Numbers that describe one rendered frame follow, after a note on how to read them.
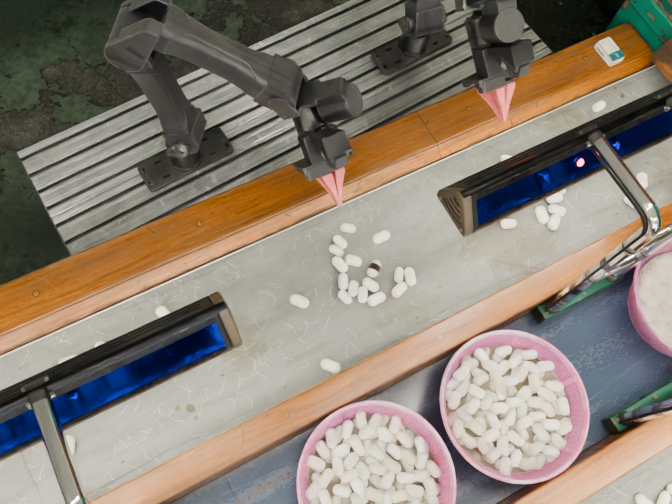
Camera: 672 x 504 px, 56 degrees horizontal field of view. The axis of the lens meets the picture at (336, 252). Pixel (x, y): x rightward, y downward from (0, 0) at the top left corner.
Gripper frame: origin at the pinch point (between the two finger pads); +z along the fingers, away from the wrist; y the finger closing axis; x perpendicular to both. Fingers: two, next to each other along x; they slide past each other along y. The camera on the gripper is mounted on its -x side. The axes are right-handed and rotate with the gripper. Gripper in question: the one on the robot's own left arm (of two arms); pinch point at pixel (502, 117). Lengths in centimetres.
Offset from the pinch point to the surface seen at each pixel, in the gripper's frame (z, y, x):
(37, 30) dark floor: -52, -78, 157
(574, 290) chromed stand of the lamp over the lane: 27.9, -7.5, -22.0
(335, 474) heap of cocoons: 41, -59, -18
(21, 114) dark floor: -28, -94, 136
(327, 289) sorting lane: 17.4, -44.7, 0.3
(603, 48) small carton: -1.9, 35.6, 10.9
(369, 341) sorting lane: 27, -42, -8
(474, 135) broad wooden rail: 4.2, -1.3, 9.7
